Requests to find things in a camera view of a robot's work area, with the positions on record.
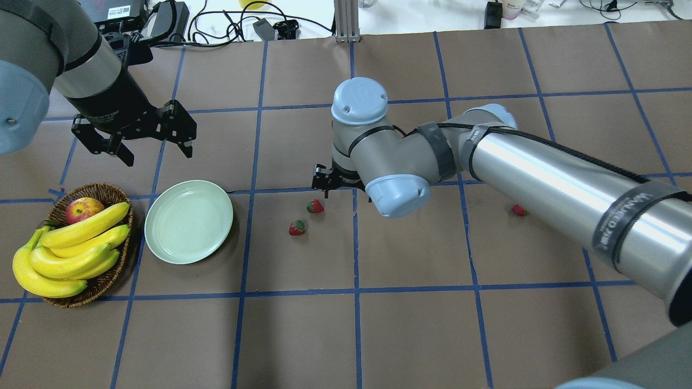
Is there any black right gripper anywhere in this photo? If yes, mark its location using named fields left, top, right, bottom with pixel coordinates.
left=311, top=162, right=365, bottom=199

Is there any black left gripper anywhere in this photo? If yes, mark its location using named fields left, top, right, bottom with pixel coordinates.
left=65, top=70, right=197, bottom=167

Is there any strawberry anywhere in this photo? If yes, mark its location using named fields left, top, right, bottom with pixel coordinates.
left=510, top=204, right=530, bottom=217
left=306, top=199, right=324, bottom=214

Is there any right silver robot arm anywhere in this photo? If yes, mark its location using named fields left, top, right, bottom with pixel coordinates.
left=311, top=77, right=691, bottom=388

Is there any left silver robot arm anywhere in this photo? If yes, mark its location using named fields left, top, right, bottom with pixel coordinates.
left=1, top=1, right=197, bottom=166

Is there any strawberry nearest plate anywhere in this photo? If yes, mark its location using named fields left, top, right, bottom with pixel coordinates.
left=288, top=220, right=307, bottom=236

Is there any light green plate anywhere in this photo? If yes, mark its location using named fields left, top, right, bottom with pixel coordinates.
left=145, top=180, right=234, bottom=264

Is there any wicker fruit basket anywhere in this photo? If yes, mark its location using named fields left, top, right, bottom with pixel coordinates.
left=38, top=182, right=133, bottom=308

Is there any red apple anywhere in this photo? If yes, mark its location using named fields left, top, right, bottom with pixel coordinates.
left=64, top=197, right=105, bottom=225

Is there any black power brick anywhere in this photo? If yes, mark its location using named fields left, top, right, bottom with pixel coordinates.
left=145, top=1, right=189, bottom=44

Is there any yellow banana bunch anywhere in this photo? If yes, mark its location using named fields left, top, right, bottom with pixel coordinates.
left=12, top=202, right=131, bottom=298

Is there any black power adapter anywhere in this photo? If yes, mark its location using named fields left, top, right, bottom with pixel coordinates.
left=483, top=1, right=503, bottom=30

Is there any white paper cup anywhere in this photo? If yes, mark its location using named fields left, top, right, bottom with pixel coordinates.
left=500, top=0, right=527, bottom=20

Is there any aluminium frame post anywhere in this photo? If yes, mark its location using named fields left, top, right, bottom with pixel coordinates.
left=334, top=0, right=361, bottom=43

